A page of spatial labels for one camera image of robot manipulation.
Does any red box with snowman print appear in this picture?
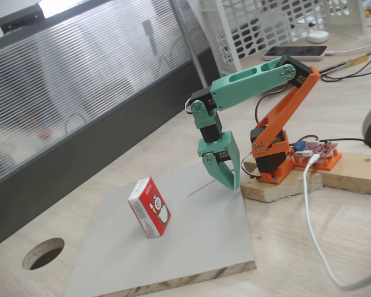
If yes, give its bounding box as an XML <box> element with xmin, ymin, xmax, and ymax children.
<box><xmin>127</xmin><ymin>176</ymin><xmax>172</xmax><ymax>239</ymax></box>

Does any black box device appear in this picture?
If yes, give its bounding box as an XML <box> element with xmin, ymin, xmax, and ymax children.
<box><xmin>0</xmin><ymin>2</ymin><xmax>47</xmax><ymax>34</ymax></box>

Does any thick pale wooden base block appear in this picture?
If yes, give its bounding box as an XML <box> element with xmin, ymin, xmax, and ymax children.
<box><xmin>240</xmin><ymin>156</ymin><xmax>325</xmax><ymax>204</ymax></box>

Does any grey chipboard panel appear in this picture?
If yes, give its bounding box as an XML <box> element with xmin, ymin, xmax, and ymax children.
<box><xmin>63</xmin><ymin>162</ymin><xmax>257</xmax><ymax>297</ymax></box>

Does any red controller circuit board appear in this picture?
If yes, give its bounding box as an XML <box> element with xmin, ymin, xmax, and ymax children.
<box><xmin>293</xmin><ymin>140</ymin><xmax>339</xmax><ymax>161</ymax></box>

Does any orange controller board holder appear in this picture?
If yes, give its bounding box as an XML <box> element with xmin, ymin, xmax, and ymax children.
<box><xmin>292</xmin><ymin>148</ymin><xmax>343</xmax><ymax>171</ymax></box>

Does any white lattice plastic crate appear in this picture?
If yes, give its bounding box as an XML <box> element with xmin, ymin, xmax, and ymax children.
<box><xmin>199</xmin><ymin>0</ymin><xmax>330</xmax><ymax>77</ymax></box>

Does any long wooden base plank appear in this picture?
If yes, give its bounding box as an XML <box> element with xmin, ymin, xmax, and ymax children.
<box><xmin>321</xmin><ymin>151</ymin><xmax>371</xmax><ymax>196</ymax></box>

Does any smartphone with pale case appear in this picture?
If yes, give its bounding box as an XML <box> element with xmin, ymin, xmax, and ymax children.
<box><xmin>262</xmin><ymin>45</ymin><xmax>328</xmax><ymax>62</ymax></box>

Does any white earbuds case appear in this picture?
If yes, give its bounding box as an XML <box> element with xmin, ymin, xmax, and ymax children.
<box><xmin>305</xmin><ymin>30</ymin><xmax>330</xmax><ymax>44</ymax></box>

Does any frosted glass desk divider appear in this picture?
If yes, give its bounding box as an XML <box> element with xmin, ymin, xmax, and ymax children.
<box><xmin>0</xmin><ymin>0</ymin><xmax>221</xmax><ymax>252</ymax></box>

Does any white lattice plastic stand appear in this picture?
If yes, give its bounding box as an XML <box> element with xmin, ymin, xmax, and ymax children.
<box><xmin>324</xmin><ymin>0</ymin><xmax>369</xmax><ymax>40</ymax></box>

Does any upper arm servo wire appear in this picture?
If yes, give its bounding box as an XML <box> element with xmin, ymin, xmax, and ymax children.
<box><xmin>254</xmin><ymin>84</ymin><xmax>291</xmax><ymax>125</ymax></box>

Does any white usb cable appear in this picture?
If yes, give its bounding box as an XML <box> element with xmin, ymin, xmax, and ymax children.
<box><xmin>302</xmin><ymin>153</ymin><xmax>371</xmax><ymax>292</ymax></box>

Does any grey metal divider post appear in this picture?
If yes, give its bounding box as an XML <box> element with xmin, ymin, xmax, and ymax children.
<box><xmin>169</xmin><ymin>0</ymin><xmax>208</xmax><ymax>91</ymax></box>

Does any black power cable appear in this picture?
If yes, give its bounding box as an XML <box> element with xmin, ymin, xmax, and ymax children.
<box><xmin>320</xmin><ymin>137</ymin><xmax>371</xmax><ymax>156</ymax></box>

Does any thin black cable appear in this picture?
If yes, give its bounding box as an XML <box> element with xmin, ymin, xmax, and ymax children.
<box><xmin>320</xmin><ymin>65</ymin><xmax>371</xmax><ymax>82</ymax></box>
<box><xmin>320</xmin><ymin>55</ymin><xmax>371</xmax><ymax>80</ymax></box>

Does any yellow handled screwdriver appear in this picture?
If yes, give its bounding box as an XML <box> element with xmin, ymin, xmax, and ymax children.
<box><xmin>320</xmin><ymin>53</ymin><xmax>371</xmax><ymax>74</ymax></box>

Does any pale phone charging cable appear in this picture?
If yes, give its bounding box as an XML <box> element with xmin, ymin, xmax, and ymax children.
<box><xmin>325</xmin><ymin>41</ymin><xmax>371</xmax><ymax>57</ymax></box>

